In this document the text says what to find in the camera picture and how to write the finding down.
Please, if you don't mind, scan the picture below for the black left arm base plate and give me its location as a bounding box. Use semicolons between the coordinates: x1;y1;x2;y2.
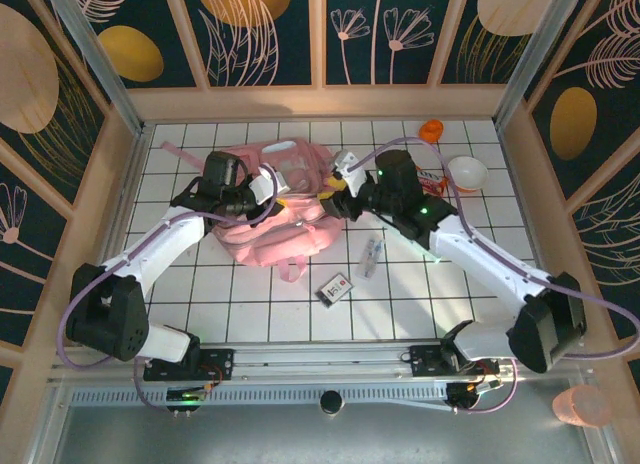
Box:
143;347;236;383

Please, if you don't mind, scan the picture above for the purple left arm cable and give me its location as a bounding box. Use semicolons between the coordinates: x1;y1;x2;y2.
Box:
57;163;281;418

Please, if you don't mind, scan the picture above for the small circuit board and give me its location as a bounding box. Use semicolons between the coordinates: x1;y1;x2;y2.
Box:
166;383;224;416
446;381;501;415

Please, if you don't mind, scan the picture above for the black round knob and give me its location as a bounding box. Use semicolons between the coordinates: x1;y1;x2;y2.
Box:
320;390;346;415

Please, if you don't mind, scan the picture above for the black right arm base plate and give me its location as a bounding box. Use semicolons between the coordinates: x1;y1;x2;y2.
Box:
409;343;501;380

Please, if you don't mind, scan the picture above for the white bowl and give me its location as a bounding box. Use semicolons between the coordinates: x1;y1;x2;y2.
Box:
446;155;489;192

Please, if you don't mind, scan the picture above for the clear pen pack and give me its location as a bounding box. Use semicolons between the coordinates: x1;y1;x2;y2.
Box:
356;237;387;280

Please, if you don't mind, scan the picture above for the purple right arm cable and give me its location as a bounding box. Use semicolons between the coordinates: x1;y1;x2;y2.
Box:
349;136;640;416

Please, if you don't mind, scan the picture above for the black card pack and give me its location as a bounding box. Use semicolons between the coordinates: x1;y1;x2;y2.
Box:
315;272;355;311

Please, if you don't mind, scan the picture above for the colourful snack bag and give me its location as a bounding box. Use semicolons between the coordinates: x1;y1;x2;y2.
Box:
414;164;450;196

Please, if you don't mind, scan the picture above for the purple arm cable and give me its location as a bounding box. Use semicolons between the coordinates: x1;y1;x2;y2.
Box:
349;136;640;416
57;163;281;418

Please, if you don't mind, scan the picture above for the perforated metal cable tray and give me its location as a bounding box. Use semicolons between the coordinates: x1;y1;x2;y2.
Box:
69;386;481;410

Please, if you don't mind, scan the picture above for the orange plastic toy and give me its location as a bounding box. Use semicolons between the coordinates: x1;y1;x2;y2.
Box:
418;118;445;143

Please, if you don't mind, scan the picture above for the pink student backpack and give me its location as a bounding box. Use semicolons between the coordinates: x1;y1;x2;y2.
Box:
160;136;351;284

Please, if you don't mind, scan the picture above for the aluminium corner post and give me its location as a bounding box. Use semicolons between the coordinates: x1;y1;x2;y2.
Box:
492;0;586;130
39;0;146;138

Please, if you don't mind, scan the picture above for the aluminium mounting rail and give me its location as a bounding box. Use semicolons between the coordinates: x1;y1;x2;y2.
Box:
49;337;589;385

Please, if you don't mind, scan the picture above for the beige wooden border board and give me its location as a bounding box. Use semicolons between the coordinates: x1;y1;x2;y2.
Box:
124;86;507;123
499;98;640;435
0;101;144;464

